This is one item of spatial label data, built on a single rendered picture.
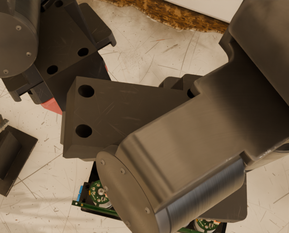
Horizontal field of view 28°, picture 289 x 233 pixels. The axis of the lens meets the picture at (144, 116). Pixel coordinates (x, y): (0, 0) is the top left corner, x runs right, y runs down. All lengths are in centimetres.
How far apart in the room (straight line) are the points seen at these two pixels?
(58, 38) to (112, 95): 10
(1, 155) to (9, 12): 28
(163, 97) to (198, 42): 36
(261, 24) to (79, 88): 13
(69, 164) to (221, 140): 41
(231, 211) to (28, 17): 19
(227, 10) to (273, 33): 47
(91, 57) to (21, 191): 30
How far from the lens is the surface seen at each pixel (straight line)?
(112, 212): 59
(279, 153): 33
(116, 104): 35
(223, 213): 42
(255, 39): 27
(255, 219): 66
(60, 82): 41
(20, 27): 39
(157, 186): 27
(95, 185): 60
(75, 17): 47
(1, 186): 68
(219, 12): 74
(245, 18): 27
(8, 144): 64
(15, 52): 40
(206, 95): 29
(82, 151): 36
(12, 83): 50
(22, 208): 67
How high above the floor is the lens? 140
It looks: 73 degrees down
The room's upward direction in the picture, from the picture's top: 3 degrees counter-clockwise
